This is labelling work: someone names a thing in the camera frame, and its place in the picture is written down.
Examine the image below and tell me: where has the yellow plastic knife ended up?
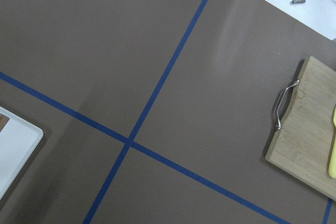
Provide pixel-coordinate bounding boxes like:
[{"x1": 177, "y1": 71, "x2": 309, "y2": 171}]
[{"x1": 328, "y1": 108, "x2": 335, "y2": 179}]

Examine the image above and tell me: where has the wooden cutting board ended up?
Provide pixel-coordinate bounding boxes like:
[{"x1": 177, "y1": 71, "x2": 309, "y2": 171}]
[{"x1": 265, "y1": 57, "x2": 335, "y2": 199}]

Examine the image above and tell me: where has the white towel rack stand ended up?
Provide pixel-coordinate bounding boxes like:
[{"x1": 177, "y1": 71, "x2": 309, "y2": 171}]
[{"x1": 1, "y1": 108, "x2": 44, "y2": 197}]

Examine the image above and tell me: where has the small metal screw bit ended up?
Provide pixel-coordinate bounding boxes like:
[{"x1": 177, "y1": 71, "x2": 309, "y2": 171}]
[{"x1": 291, "y1": 0, "x2": 306, "y2": 5}]

